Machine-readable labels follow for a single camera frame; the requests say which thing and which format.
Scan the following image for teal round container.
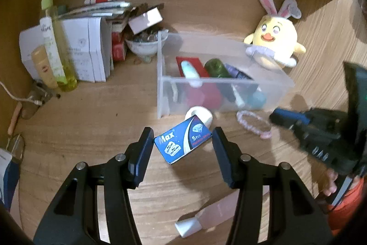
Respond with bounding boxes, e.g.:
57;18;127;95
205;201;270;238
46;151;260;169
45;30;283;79
247;88;267;110

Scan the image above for purple tube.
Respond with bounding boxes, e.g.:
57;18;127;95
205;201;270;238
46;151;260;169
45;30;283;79
222;63;259;102

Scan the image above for small white cardboard box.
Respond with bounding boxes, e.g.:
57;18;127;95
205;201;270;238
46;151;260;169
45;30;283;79
128;7;163;34

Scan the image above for person's right hand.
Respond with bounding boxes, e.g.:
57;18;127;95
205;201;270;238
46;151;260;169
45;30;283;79
318;169;339;197

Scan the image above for clear glass jar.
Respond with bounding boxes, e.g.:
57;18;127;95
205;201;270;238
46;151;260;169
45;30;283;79
29;81;61;105

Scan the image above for pink bottle with white cap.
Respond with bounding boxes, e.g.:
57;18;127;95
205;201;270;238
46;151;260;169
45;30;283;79
175;186;271;239

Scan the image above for person's right forearm orange sleeve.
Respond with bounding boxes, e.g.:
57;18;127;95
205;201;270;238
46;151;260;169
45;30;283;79
327;176;365;235

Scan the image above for metal clip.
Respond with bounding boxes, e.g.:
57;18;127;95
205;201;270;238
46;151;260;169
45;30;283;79
6;133;26;161

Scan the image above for stack of booklets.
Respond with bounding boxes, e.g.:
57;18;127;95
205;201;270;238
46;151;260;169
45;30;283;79
57;0;132;19

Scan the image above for small blue cardboard box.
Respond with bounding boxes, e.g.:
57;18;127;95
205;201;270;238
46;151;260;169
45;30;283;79
154;115;213;165

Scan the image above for brown cardboard carton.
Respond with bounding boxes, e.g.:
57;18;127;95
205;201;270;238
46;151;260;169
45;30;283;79
109;3;165;33

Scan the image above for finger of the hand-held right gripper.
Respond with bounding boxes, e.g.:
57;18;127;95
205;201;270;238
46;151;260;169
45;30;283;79
270;108;348;132
291;121;342;158

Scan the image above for blue white charger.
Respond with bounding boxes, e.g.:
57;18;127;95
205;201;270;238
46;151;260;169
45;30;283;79
0;147;20;211

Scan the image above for red flat pouch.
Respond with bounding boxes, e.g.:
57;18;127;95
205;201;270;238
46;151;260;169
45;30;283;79
175;56;223;108

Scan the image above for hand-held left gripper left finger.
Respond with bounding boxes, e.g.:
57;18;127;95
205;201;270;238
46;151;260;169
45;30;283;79
33;127;155;245

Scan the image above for clear plastic storage box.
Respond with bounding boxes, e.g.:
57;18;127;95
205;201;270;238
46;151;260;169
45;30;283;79
156;31;296;119

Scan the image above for red book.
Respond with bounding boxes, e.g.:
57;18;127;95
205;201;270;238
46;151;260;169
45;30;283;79
110;31;129;62

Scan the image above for white tape roll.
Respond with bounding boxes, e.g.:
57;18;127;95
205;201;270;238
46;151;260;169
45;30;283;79
185;106;214;130

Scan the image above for pink bead bracelet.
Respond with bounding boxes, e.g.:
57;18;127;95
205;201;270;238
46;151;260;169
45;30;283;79
236;110;272;139

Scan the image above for white ceramic bowl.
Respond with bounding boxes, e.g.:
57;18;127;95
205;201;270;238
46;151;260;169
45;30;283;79
125;33;169;62

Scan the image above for white folded paper stack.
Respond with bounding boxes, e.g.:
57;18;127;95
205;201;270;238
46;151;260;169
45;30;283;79
19;17;113;83

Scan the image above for beige tube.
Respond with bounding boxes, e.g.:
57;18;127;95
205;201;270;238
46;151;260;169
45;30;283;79
31;45;59;89

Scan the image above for white cable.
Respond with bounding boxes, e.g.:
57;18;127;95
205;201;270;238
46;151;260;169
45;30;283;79
0;81;42;105

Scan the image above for yellow chick plush bunny ears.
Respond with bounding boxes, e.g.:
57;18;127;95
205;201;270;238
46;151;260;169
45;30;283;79
244;0;307;70

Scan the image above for white teal tube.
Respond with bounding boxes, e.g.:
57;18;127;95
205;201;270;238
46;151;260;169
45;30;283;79
181;61;203;87

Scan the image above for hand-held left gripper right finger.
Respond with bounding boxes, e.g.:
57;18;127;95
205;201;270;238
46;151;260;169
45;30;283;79
211;127;334;245

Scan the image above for yellow green spray bottle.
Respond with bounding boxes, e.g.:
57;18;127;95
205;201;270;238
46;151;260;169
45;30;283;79
40;0;78;92

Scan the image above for wooden handle tool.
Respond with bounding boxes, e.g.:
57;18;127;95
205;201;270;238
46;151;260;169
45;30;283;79
8;103;23;135

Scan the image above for dark green bottle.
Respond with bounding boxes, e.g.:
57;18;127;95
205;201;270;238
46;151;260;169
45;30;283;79
204;58;231;78

